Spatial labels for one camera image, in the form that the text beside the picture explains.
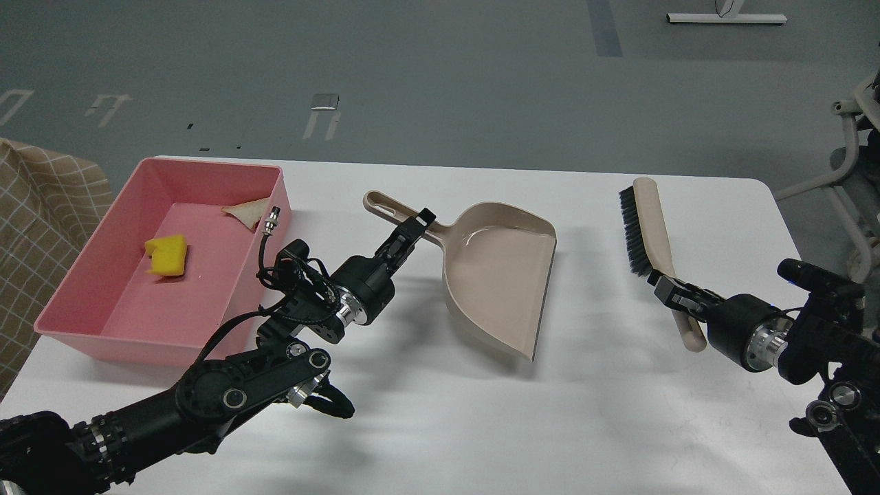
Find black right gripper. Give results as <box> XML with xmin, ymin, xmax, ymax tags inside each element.
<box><xmin>650</xmin><ymin>272</ymin><xmax>794</xmax><ymax>373</ymax></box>

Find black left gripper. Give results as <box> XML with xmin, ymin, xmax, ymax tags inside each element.
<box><xmin>331</xmin><ymin>209</ymin><xmax>436</xmax><ymax>326</ymax></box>

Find beige plastic dustpan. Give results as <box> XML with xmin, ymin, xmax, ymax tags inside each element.
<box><xmin>363</xmin><ymin>190</ymin><xmax>558</xmax><ymax>362</ymax></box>

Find white desk foot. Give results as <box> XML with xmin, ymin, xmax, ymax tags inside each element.
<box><xmin>665</xmin><ymin>1</ymin><xmax>789</xmax><ymax>26</ymax></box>

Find brown checkered cloth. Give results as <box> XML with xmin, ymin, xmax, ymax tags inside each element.
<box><xmin>1</xmin><ymin>138</ymin><xmax>113</xmax><ymax>395</ymax></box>

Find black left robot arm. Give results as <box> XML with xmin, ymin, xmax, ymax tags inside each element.
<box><xmin>2</xmin><ymin>208</ymin><xmax>436</xmax><ymax>494</ymax></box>

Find beige brush black bristles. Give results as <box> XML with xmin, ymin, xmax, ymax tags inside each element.
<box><xmin>619</xmin><ymin>177</ymin><xmax>707</xmax><ymax>352</ymax></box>

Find grey floor socket plate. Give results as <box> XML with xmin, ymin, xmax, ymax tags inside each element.
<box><xmin>310</xmin><ymin>93</ymin><xmax>340</xmax><ymax>111</ymax></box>

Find yellow sponge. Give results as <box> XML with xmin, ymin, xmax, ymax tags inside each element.
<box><xmin>144</xmin><ymin>234</ymin><xmax>188</xmax><ymax>276</ymax></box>

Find bread slice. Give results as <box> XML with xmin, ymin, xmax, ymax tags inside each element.
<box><xmin>220</xmin><ymin>197</ymin><xmax>270</xmax><ymax>231</ymax></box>

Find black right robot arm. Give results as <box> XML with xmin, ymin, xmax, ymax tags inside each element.
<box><xmin>648</xmin><ymin>258</ymin><xmax>879</xmax><ymax>494</ymax></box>

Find grey office chair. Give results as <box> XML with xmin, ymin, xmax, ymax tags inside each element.
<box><xmin>773</xmin><ymin>74</ymin><xmax>878</xmax><ymax>283</ymax></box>

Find pink plastic bin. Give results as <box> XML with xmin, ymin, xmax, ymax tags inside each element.
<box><xmin>34</xmin><ymin>157</ymin><xmax>292</xmax><ymax>367</ymax></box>

